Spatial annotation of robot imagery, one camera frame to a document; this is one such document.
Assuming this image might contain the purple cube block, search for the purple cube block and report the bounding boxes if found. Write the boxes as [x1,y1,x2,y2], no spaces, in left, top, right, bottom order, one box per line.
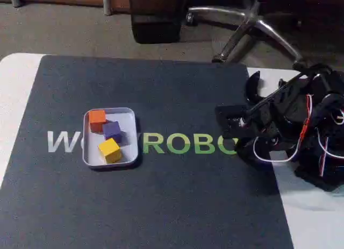
[103,121,121,142]

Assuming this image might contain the black WOWROBO printed mat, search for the black WOWROBO printed mat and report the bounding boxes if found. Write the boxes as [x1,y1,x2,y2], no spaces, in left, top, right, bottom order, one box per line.
[0,54,295,249]

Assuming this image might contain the yellow cube block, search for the yellow cube block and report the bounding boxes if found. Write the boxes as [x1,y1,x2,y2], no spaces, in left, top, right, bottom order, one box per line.
[97,138,121,164]

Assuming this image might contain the red white blue servo cable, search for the red white blue servo cable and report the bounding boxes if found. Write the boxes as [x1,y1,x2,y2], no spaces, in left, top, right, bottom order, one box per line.
[298,94,344,177]

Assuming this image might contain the pale lavender rectangular tray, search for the pale lavender rectangular tray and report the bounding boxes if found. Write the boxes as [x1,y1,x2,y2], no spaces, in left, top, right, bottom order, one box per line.
[82,106,142,171]

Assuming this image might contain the chrome office chair base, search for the chrome office chair base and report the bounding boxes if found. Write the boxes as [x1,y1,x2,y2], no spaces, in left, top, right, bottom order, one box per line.
[185,0,304,63]

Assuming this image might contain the black table clamp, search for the black table clamp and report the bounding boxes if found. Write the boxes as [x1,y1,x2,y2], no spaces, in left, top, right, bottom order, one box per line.
[243,70,269,104]

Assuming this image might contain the black camera cable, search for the black camera cable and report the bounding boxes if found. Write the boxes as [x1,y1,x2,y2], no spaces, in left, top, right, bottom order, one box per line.
[240,73,309,121]

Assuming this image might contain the thin white wire loop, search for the thin white wire loop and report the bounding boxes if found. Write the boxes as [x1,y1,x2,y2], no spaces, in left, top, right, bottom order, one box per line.
[252,136,299,163]

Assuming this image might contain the black square camera mount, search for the black square camera mount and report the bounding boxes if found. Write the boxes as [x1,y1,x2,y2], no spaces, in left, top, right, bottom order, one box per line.
[214,105,260,139]

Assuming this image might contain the orange cube block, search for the orange cube block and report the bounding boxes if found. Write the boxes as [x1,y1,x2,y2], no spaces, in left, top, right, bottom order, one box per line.
[88,109,108,133]

